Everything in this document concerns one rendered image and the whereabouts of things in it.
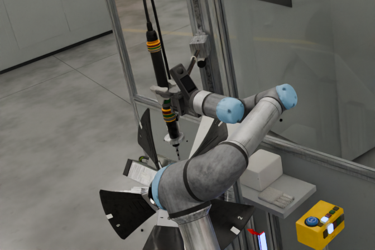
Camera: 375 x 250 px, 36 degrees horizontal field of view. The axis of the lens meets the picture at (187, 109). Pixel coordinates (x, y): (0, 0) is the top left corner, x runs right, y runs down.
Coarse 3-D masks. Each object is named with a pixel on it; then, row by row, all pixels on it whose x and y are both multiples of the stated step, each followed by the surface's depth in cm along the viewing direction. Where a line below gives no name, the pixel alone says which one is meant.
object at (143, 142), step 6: (144, 114) 232; (144, 120) 232; (150, 120) 226; (138, 126) 240; (144, 126) 232; (150, 126) 226; (138, 132) 241; (144, 132) 233; (150, 132) 226; (138, 138) 242; (144, 138) 235; (150, 138) 226; (144, 144) 238; (150, 144) 227; (144, 150) 241; (150, 150) 229; (150, 156) 235; (156, 156) 222; (156, 162) 223; (156, 168) 229
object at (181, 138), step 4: (176, 112) 199; (176, 116) 198; (176, 120) 198; (180, 132) 201; (168, 136) 200; (180, 136) 199; (164, 140) 200; (168, 140) 198; (172, 140) 197; (176, 140) 197; (180, 140) 197; (168, 144) 198; (172, 144) 197
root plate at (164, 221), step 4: (160, 212) 216; (164, 212) 216; (160, 216) 216; (164, 216) 216; (168, 216) 216; (160, 220) 215; (164, 220) 216; (168, 220) 216; (160, 224) 215; (164, 224) 215; (168, 224) 215; (172, 224) 216; (176, 224) 216
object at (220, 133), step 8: (216, 120) 217; (216, 128) 211; (224, 128) 205; (208, 136) 212; (216, 136) 206; (224, 136) 202; (200, 144) 219; (208, 144) 207; (216, 144) 203; (200, 152) 208
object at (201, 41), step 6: (198, 36) 251; (204, 36) 249; (192, 42) 245; (198, 42) 244; (204, 42) 243; (192, 48) 245; (198, 48) 245; (204, 48) 244; (210, 48) 253; (192, 54) 246; (204, 54) 245
